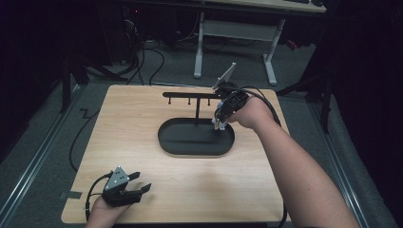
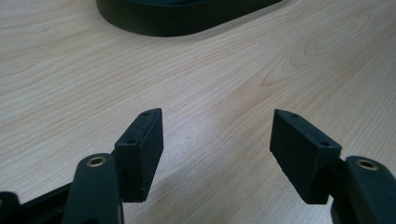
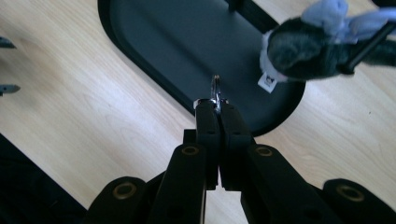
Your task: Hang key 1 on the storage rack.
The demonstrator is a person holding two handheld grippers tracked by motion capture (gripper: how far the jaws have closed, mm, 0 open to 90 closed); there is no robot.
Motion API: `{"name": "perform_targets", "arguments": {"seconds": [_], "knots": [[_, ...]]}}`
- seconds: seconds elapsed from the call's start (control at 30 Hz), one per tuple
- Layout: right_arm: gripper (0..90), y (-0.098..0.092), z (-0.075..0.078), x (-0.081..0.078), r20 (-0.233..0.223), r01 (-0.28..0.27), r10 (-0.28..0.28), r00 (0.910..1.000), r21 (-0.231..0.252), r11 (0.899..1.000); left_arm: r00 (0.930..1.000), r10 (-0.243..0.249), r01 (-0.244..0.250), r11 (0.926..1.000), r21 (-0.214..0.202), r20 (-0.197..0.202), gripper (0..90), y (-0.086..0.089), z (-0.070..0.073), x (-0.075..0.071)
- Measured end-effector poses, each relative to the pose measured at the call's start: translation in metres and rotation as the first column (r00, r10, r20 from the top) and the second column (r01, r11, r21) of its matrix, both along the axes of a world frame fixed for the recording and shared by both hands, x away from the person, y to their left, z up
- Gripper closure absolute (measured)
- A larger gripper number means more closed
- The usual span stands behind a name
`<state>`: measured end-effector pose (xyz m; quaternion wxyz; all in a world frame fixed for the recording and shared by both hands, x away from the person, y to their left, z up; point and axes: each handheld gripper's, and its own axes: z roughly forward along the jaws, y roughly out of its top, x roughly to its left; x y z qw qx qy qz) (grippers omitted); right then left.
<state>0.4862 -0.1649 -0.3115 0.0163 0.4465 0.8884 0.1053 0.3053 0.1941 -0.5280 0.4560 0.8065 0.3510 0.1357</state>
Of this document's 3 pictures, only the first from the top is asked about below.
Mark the person's right hand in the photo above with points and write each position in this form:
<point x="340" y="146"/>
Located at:
<point x="253" y="114"/>

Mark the dark computer tower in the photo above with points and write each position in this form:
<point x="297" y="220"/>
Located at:
<point x="131" y="34"/>

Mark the metal floor rail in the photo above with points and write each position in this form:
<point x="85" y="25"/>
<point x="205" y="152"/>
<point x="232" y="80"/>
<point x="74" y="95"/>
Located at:
<point x="339" y="164"/>
<point x="38" y="152"/>

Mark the person's left hand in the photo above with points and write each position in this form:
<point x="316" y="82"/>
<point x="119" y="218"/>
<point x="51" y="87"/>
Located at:
<point x="103" y="217"/>

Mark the small red object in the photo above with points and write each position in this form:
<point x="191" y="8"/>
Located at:
<point x="291" y="44"/>

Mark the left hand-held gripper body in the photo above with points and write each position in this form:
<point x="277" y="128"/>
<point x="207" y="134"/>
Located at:
<point x="115" y="190"/>

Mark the grey tape strip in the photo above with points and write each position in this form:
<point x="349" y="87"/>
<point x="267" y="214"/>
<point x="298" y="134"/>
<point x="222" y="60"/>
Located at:
<point x="71" y="195"/>

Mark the black key rack with tray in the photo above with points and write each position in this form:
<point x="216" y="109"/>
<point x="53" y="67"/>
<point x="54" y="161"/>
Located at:
<point x="190" y="139"/>

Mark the white-framed wooden desk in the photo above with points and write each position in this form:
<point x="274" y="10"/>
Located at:
<point x="240" y="30"/>

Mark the black metal stand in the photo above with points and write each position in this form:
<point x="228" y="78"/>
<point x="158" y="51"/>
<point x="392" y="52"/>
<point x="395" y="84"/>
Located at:
<point x="324" y="104"/>
<point x="66" y="82"/>

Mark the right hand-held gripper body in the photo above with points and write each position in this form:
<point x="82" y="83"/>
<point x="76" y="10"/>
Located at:
<point x="233" y="101"/>

